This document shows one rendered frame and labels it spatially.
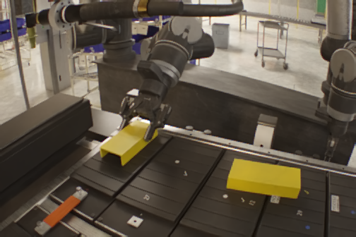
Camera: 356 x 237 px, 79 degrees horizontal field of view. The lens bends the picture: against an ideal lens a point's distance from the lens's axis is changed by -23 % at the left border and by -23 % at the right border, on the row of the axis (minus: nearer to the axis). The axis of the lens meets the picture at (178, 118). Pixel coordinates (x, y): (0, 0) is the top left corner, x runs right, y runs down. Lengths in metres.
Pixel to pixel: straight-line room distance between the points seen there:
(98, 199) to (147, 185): 0.11
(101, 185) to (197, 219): 0.22
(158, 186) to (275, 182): 0.24
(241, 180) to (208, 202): 0.08
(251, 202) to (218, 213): 0.08
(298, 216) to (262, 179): 0.12
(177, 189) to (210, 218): 0.11
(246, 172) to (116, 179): 0.28
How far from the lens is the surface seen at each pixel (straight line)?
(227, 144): 0.74
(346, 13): 1.00
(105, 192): 0.57
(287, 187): 0.56
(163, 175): 0.60
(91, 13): 0.61
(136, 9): 0.54
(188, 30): 0.80
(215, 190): 0.57
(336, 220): 0.57
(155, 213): 0.52
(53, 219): 0.55
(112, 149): 0.65
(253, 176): 0.57
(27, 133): 0.65
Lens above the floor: 1.38
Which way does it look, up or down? 27 degrees down
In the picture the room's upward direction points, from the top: straight up
